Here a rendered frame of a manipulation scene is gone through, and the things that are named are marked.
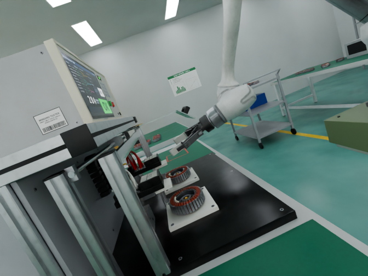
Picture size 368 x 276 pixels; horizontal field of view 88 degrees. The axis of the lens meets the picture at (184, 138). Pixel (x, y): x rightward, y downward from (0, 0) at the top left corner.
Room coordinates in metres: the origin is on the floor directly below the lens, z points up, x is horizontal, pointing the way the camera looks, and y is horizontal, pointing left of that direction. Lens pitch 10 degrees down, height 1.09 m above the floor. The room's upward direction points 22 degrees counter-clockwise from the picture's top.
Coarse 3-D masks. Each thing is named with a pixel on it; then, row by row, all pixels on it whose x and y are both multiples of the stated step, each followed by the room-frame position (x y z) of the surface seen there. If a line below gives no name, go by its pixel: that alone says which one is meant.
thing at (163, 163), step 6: (150, 156) 0.82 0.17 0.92; (156, 156) 0.77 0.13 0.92; (144, 162) 0.76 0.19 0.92; (150, 162) 0.76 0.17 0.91; (156, 162) 0.76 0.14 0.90; (162, 162) 0.80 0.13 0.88; (138, 168) 0.79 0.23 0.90; (144, 168) 0.76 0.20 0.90; (150, 168) 0.76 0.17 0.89; (156, 168) 0.76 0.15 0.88; (132, 174) 0.75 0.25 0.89; (138, 174) 0.75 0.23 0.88
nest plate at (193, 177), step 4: (192, 168) 0.86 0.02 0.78; (192, 172) 0.81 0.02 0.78; (192, 176) 0.77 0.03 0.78; (196, 176) 0.75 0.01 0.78; (184, 180) 0.76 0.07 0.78; (188, 180) 0.74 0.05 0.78; (192, 180) 0.73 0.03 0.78; (196, 180) 0.73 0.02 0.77; (176, 184) 0.75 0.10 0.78; (180, 184) 0.74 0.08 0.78; (184, 184) 0.73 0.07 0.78; (188, 184) 0.73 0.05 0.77; (172, 188) 0.73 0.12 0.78; (176, 188) 0.72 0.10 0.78; (168, 192) 0.72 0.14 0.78
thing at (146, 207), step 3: (147, 204) 0.58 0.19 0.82; (144, 207) 0.57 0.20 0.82; (147, 207) 0.56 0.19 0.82; (147, 210) 0.54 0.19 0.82; (150, 210) 0.57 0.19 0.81; (147, 213) 0.53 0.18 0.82; (150, 213) 0.55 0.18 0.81; (150, 216) 0.53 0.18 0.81; (153, 216) 0.57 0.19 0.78; (150, 219) 0.52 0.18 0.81; (153, 219) 0.56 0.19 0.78; (153, 222) 0.54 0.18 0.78; (153, 225) 0.52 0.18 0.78
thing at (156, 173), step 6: (150, 174) 0.56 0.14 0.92; (156, 174) 0.54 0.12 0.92; (144, 180) 0.53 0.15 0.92; (150, 180) 0.52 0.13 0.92; (156, 180) 0.52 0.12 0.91; (162, 180) 0.55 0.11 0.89; (168, 180) 0.56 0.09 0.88; (144, 186) 0.52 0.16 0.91; (150, 186) 0.52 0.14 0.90; (156, 186) 0.52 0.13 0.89; (162, 186) 0.52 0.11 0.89; (168, 186) 0.53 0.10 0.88; (138, 192) 0.52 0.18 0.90; (144, 192) 0.52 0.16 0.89; (150, 192) 0.52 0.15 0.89; (156, 192) 0.52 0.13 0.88; (114, 204) 0.51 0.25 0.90
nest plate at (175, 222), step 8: (208, 192) 0.59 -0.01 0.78; (208, 200) 0.54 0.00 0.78; (168, 208) 0.59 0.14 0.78; (200, 208) 0.51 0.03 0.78; (208, 208) 0.50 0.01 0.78; (216, 208) 0.49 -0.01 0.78; (168, 216) 0.54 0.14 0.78; (176, 216) 0.52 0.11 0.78; (184, 216) 0.51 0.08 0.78; (192, 216) 0.49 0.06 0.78; (200, 216) 0.49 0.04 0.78; (168, 224) 0.50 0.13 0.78; (176, 224) 0.49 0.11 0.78; (184, 224) 0.48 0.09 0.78
